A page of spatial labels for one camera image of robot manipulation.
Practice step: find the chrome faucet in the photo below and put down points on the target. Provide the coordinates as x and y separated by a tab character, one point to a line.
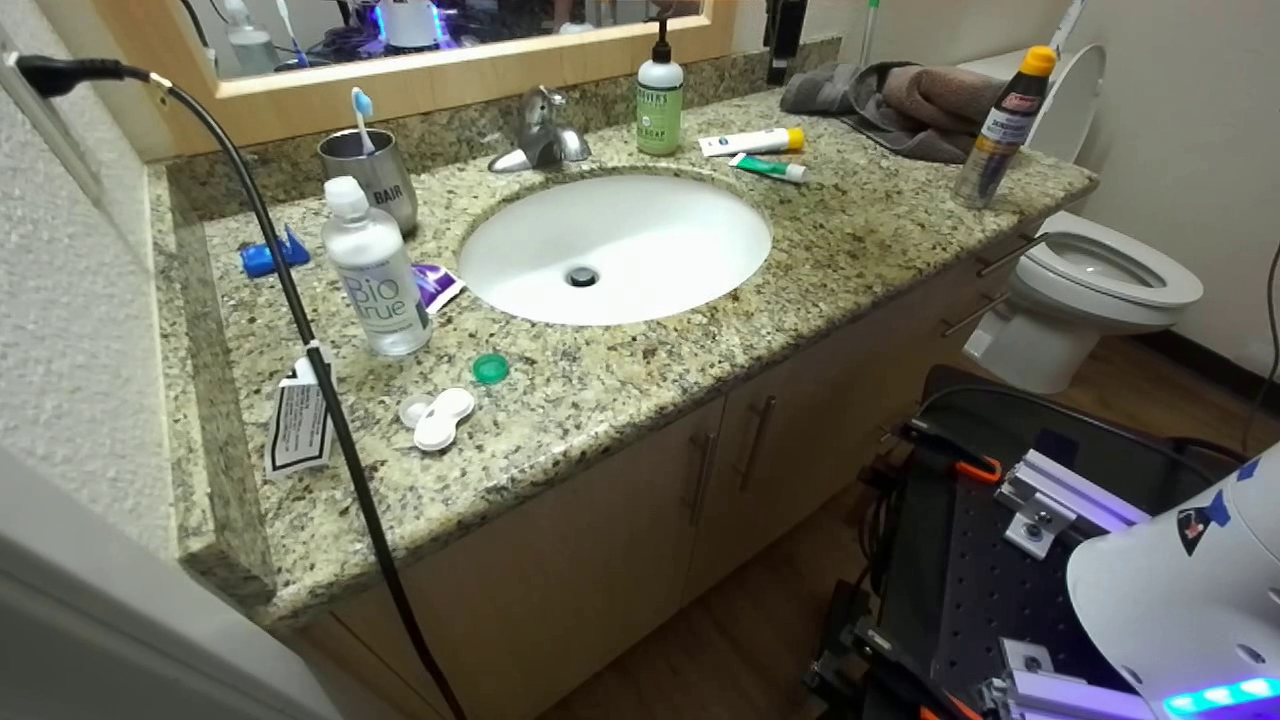
543	133

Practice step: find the black pegboard robot table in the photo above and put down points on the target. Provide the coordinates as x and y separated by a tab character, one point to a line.
972	586

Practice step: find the metal spray can orange cap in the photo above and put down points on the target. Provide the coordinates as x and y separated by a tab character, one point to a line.
1001	133

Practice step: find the green soap pump bottle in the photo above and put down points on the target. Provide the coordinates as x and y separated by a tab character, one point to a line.
659	115

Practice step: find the aluminium mounting rail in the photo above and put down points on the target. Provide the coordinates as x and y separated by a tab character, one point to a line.
1067	694
1067	501

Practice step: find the beige vanity cabinet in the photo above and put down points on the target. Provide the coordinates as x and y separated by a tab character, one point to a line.
572	586

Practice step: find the wood framed mirror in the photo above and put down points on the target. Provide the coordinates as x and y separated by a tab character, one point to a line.
467	61

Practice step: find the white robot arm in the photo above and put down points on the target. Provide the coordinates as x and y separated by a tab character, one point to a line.
1186	602

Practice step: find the white oval sink basin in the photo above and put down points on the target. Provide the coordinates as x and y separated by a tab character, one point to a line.
643	233

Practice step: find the small green round cap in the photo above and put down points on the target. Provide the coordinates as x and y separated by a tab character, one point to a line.
489	369

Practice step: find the brown folded towel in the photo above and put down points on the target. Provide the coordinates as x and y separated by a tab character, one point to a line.
922	104

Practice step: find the purple packet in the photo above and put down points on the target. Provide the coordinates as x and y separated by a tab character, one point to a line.
438	285

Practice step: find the grey metal tumbler cup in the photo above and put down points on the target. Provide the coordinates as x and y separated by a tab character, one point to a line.
372	181

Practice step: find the green toothpaste tube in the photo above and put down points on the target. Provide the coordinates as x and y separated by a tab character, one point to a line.
771	169
744	142

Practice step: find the orange black clamp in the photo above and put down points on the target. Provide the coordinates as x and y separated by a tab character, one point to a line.
983	468
905	667

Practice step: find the clear contact solution bottle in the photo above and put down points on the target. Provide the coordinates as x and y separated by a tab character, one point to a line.
377	285

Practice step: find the small blue plastic object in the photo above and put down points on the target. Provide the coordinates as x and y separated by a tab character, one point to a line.
263	256

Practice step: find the white toilet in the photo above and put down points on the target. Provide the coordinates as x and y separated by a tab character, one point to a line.
1083	294

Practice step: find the white door panel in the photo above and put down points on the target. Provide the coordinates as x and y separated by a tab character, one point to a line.
120	624

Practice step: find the blue white toothbrush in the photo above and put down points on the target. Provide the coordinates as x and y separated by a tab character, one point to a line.
361	104

